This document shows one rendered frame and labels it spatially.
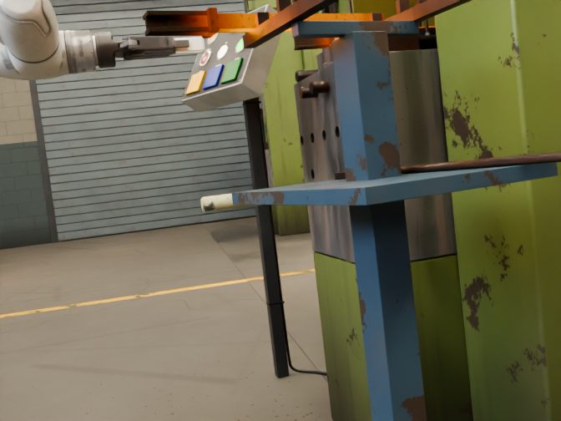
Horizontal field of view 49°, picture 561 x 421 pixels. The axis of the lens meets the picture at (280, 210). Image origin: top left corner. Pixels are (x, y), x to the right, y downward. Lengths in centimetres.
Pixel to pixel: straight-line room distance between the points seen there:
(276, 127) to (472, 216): 510
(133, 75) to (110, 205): 195
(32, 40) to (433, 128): 82
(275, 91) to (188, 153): 328
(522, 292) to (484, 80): 40
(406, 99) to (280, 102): 504
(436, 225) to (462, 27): 41
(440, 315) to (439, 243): 16
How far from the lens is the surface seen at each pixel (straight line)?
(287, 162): 631
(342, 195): 71
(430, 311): 138
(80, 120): 946
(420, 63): 137
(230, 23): 97
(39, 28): 123
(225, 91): 191
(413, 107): 134
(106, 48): 139
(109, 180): 938
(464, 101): 130
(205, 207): 177
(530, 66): 117
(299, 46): 149
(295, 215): 633
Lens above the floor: 70
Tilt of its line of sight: 4 degrees down
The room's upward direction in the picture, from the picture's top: 7 degrees counter-clockwise
